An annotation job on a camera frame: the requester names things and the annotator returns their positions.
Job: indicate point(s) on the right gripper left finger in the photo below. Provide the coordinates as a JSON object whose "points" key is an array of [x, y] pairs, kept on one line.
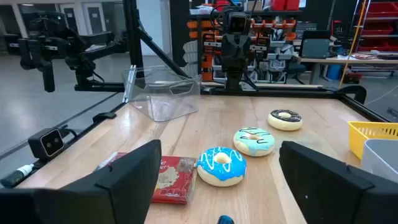
{"points": [[93, 202]]}

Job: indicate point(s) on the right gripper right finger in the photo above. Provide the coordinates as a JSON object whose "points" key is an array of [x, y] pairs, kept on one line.
{"points": [[326, 193]]}

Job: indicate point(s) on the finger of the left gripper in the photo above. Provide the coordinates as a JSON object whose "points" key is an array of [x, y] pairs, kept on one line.
{"points": [[231, 46], [241, 46]]}

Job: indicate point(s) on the chocolate iced toy donut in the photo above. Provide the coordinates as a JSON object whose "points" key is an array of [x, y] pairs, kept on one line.
{"points": [[284, 125]]}

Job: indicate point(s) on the red cracker packet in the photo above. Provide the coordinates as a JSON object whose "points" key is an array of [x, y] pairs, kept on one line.
{"points": [[174, 183]]}

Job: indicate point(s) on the dark labelled dropper bottle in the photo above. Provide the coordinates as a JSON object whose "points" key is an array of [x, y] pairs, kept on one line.
{"points": [[14, 177]]}

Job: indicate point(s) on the mint iced toy donut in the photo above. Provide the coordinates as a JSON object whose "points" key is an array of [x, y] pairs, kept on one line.
{"points": [[245, 149]]}

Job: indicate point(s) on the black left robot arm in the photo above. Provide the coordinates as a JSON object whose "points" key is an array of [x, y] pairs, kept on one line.
{"points": [[234, 81]]}

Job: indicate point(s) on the orange grey parts bin rack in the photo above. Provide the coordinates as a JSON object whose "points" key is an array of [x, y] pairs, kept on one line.
{"points": [[276, 37]]}

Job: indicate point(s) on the grey plastic bin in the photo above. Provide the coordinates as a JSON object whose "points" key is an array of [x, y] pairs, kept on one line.
{"points": [[379, 158]]}

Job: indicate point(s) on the yellow plastic basket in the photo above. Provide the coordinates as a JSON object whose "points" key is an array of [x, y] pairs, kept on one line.
{"points": [[357, 137]]}

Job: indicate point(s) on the grey monitor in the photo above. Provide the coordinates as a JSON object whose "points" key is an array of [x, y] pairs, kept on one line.
{"points": [[315, 48]]}

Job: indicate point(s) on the clear plastic container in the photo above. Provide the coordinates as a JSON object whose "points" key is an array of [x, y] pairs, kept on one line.
{"points": [[161, 102]]}

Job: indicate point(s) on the blue drum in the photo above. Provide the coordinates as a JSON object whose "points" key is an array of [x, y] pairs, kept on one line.
{"points": [[334, 72]]}

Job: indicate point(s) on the wooden desk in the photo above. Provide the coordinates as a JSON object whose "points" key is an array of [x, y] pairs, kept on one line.
{"points": [[342, 60]]}

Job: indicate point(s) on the blue iced toy donut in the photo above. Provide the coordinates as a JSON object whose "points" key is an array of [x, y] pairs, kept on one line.
{"points": [[221, 174]]}

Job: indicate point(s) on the red storage bin rack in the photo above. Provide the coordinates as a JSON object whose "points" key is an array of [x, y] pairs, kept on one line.
{"points": [[377, 31]]}

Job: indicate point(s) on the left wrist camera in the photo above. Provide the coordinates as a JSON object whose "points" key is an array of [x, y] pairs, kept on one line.
{"points": [[237, 23]]}

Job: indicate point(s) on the black aluminium table frame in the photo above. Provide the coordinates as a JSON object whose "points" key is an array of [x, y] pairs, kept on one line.
{"points": [[133, 46]]}

